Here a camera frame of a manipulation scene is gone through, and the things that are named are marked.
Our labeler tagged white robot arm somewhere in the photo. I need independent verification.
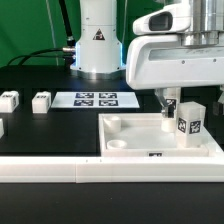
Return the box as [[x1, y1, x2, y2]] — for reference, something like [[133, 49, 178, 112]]
[[71, 0, 224, 108]]

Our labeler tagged white base marker plate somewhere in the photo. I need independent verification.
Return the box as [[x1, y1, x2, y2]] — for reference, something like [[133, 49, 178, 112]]
[[51, 92, 139, 108]]

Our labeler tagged white L-shaped obstacle fence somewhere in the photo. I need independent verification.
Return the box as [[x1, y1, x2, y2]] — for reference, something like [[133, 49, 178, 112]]
[[0, 119, 224, 184]]

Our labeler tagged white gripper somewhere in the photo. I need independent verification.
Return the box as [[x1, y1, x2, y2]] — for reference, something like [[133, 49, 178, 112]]
[[126, 35, 224, 118]]

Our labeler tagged white block left edge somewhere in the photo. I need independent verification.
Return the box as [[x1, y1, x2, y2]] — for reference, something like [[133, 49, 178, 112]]
[[0, 118, 4, 139]]

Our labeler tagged white square table top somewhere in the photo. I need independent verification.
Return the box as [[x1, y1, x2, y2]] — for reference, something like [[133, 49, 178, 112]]
[[99, 113, 209, 157]]

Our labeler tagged black cable bundle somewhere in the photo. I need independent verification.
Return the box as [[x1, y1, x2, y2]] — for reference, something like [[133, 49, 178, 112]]
[[6, 0, 77, 67]]

